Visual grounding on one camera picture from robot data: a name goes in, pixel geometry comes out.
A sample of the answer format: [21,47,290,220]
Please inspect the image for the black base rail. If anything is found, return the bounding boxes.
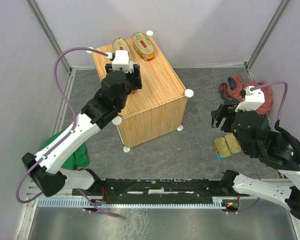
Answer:
[83,170,239,205]

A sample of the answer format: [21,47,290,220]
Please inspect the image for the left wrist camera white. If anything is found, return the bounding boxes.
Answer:
[111,50,132,73]

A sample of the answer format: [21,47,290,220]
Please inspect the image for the gold spam can left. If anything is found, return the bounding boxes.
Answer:
[213,137,232,160]

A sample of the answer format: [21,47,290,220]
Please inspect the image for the gold spam can right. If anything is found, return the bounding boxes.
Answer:
[224,133,242,154]

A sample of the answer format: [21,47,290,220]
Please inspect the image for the red cloth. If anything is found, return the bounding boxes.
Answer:
[219,74,274,116]

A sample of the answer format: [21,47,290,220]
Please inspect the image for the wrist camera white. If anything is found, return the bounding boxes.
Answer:
[235,86,265,112]
[111,50,132,73]

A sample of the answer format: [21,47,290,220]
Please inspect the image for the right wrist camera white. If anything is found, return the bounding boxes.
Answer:
[235,86,265,112]

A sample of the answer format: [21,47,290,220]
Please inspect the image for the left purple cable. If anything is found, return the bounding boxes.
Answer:
[16,46,127,218]

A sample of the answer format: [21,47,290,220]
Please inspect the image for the green cloth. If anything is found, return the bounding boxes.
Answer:
[41,131,91,170]

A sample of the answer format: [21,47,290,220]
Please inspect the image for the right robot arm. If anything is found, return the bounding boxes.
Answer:
[210,103,300,220]

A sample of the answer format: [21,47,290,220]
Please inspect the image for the gold spam can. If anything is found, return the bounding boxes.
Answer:
[224,133,242,154]
[213,137,232,160]

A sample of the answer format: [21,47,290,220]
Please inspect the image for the light blue cable duct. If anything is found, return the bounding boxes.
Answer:
[37,197,226,210]

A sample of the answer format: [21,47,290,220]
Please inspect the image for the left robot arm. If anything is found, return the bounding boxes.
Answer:
[22,63,142,197]

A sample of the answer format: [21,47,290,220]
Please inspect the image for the oval fish can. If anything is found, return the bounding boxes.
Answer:
[112,38,131,56]
[132,32,155,61]

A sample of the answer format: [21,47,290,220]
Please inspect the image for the oval fish can front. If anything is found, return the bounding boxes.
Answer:
[112,38,131,56]

